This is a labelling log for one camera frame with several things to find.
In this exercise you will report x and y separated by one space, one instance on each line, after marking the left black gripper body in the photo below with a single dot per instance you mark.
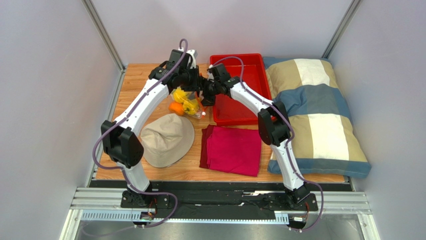
189 81

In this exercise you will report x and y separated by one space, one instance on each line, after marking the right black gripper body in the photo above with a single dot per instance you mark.
209 92

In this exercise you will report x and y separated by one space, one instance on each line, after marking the clear zip top bag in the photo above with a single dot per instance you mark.
194 95

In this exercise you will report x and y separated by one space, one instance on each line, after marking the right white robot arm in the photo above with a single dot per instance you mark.
274 127

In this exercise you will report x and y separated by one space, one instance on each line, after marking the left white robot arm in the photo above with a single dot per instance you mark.
119 137

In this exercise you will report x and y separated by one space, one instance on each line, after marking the yellow fake pepper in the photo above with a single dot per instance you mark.
179 96

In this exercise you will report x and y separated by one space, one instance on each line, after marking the yellow fake pear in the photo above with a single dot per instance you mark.
191 107

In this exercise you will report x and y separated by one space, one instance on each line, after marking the orange fake fruit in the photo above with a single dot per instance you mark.
176 108

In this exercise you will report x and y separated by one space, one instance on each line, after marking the red plastic tray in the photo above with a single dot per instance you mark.
247 98

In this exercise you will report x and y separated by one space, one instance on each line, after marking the magenta folded cloth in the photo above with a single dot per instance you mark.
231 150

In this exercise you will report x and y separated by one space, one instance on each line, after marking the beige bucket hat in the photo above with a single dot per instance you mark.
167 140

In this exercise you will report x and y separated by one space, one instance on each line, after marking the plaid pillow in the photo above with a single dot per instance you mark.
324 140

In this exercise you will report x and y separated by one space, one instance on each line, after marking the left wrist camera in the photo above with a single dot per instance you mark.
192 63

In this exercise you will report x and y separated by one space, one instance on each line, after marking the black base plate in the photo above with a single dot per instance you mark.
213 205

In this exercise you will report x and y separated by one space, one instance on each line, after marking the aluminium frame rail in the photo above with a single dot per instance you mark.
103 204

